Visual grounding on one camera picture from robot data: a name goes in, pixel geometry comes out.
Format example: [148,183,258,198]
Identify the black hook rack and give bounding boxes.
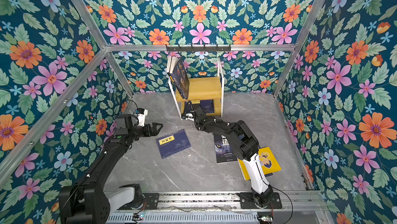
[165,45,232,52]

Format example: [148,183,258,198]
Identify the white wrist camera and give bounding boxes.
[182,113,194,121]
[135,108,148,127]

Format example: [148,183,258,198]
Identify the white wooden two-tier shelf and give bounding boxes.
[166,56,225,118]

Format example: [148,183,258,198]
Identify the navy book yellow label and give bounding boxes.
[184,100,215,114]
[156,129,191,159]

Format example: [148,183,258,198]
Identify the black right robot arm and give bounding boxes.
[183,101,274,208]

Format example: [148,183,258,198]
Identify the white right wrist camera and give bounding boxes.
[182,113,194,121]

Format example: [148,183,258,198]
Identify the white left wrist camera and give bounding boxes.
[135,108,148,127]

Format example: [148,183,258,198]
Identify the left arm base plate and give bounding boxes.
[119,193,160,211]

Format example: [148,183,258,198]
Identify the black wolf cover book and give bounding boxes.
[214,134,237,164]

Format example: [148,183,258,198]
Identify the yellow cartoon cover book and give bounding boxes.
[237,147,282,181]

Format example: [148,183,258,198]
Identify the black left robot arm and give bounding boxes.
[59,113,163,224]

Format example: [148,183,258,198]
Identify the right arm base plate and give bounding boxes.
[237,192,282,210]

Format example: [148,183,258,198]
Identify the black book leaning on shelf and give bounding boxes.
[167,57,187,99]

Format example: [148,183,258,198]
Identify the aluminium mounting rail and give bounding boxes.
[156,190,328,212]

